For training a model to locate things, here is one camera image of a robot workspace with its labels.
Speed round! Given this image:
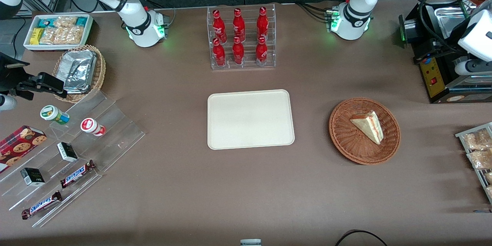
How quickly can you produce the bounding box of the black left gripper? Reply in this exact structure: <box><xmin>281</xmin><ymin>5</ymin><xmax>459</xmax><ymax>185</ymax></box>
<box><xmin>413</xmin><ymin>38</ymin><xmax>468</xmax><ymax>66</ymax></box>

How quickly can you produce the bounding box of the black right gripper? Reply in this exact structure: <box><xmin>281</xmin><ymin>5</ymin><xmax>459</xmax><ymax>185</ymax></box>
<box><xmin>0</xmin><ymin>54</ymin><xmax>67</xmax><ymax>101</ymax></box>

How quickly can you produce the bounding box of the triangular sandwich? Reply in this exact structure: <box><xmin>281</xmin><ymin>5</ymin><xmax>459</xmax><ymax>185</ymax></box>
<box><xmin>349</xmin><ymin>110</ymin><xmax>384</xmax><ymax>145</ymax></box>

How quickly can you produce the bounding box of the light oval wicker basket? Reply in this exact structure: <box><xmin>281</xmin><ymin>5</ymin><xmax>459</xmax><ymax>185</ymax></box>
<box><xmin>52</xmin><ymin>45</ymin><xmax>106</xmax><ymax>103</ymax></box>

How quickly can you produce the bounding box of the tray of packaged crackers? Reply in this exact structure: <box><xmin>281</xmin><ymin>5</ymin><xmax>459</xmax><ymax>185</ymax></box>
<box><xmin>455</xmin><ymin>122</ymin><xmax>492</xmax><ymax>204</ymax></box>

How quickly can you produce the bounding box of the brown round wicker basket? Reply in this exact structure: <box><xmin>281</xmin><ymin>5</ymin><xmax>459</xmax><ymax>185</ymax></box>
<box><xmin>329</xmin><ymin>97</ymin><xmax>401</xmax><ymax>165</ymax></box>

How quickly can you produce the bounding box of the cream plastic serving tray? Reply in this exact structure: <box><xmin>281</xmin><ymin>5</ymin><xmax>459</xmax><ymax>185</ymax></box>
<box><xmin>207</xmin><ymin>89</ymin><xmax>295</xmax><ymax>150</ymax></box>

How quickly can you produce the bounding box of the green lid yogurt cup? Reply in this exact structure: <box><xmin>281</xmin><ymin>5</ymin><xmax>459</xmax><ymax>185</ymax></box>
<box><xmin>40</xmin><ymin>105</ymin><xmax>70</xmax><ymax>125</ymax></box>

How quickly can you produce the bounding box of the black food warmer machine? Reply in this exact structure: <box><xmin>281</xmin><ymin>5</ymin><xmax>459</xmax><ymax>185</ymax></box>
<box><xmin>399</xmin><ymin>0</ymin><xmax>492</xmax><ymax>104</ymax></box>

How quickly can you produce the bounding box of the silver foil pack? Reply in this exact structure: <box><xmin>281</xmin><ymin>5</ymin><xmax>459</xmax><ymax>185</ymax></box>
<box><xmin>62</xmin><ymin>50</ymin><xmax>97</xmax><ymax>90</ymax></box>
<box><xmin>63</xmin><ymin>85</ymin><xmax>90</xmax><ymax>94</ymax></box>

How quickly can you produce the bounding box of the steel warmer pan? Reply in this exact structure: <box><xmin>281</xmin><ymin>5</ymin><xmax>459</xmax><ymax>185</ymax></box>
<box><xmin>434</xmin><ymin>6</ymin><xmax>469</xmax><ymax>40</ymax></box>

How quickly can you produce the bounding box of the yellow snack pack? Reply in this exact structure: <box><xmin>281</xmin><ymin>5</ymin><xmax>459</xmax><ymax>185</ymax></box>
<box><xmin>30</xmin><ymin>28</ymin><xmax>45</xmax><ymax>46</ymax></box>

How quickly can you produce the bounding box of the clear cracker pack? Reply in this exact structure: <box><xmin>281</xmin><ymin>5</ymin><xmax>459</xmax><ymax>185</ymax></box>
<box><xmin>58</xmin><ymin>26</ymin><xmax>85</xmax><ymax>45</ymax></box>
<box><xmin>54</xmin><ymin>16</ymin><xmax>78</xmax><ymax>28</ymax></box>
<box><xmin>40</xmin><ymin>27</ymin><xmax>62</xmax><ymax>45</ymax></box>

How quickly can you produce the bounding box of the red cookie box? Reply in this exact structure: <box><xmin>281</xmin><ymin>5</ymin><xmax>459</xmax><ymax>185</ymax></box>
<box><xmin>0</xmin><ymin>125</ymin><xmax>47</xmax><ymax>174</ymax></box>

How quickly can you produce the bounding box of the red lid yogurt cup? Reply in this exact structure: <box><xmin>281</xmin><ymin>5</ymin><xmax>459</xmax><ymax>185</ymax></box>
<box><xmin>80</xmin><ymin>118</ymin><xmax>106</xmax><ymax>137</ymax></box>

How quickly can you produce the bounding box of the white rectangular snack bin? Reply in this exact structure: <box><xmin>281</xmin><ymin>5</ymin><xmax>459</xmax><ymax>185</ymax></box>
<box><xmin>23</xmin><ymin>14</ymin><xmax>94</xmax><ymax>52</ymax></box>

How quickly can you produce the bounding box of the small black box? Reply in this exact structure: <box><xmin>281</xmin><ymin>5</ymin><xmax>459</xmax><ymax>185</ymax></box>
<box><xmin>20</xmin><ymin>167</ymin><xmax>45</xmax><ymax>187</ymax></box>
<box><xmin>57</xmin><ymin>142</ymin><xmax>78</xmax><ymax>163</ymax></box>

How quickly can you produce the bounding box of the clear acrylic stepped display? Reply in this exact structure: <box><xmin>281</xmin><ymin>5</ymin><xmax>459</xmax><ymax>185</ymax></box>
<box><xmin>0</xmin><ymin>90</ymin><xmax>146</xmax><ymax>228</ymax></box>

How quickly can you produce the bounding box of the snickers chocolate bar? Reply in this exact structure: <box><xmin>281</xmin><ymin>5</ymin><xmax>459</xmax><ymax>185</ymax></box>
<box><xmin>60</xmin><ymin>160</ymin><xmax>96</xmax><ymax>189</ymax></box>
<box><xmin>21</xmin><ymin>191</ymin><xmax>63</xmax><ymax>220</ymax></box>

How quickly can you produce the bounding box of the red cola bottle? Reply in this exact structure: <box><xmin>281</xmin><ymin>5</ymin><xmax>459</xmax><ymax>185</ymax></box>
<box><xmin>233</xmin><ymin>8</ymin><xmax>246</xmax><ymax>42</ymax></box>
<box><xmin>213</xmin><ymin>9</ymin><xmax>228</xmax><ymax>44</ymax></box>
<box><xmin>256</xmin><ymin>6</ymin><xmax>269</xmax><ymax>42</ymax></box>
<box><xmin>213</xmin><ymin>38</ymin><xmax>226</xmax><ymax>67</ymax></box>
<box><xmin>232</xmin><ymin>37</ymin><xmax>245</xmax><ymax>65</ymax></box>
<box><xmin>256</xmin><ymin>36</ymin><xmax>268</xmax><ymax>66</ymax></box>

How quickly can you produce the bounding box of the clear acrylic bottle rack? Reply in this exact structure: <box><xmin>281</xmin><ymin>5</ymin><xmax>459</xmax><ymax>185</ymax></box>
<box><xmin>207</xmin><ymin>3</ymin><xmax>276</xmax><ymax>70</ymax></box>

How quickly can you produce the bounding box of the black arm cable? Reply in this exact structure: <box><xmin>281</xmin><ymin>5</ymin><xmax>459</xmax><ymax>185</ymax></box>
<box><xmin>400</xmin><ymin>0</ymin><xmax>468</xmax><ymax>54</ymax></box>

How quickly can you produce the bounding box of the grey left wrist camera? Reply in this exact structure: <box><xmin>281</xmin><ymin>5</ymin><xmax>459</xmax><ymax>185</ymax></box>
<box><xmin>455</xmin><ymin>58</ymin><xmax>492</xmax><ymax>76</ymax></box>

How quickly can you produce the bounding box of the black base cable bundle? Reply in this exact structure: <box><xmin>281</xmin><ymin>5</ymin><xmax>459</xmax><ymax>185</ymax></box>
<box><xmin>295</xmin><ymin>2</ymin><xmax>332</xmax><ymax>22</ymax></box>

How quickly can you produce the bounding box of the black floor cable loop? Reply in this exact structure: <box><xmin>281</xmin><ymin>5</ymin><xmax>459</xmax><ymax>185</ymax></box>
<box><xmin>334</xmin><ymin>230</ymin><xmax>389</xmax><ymax>246</ymax></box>

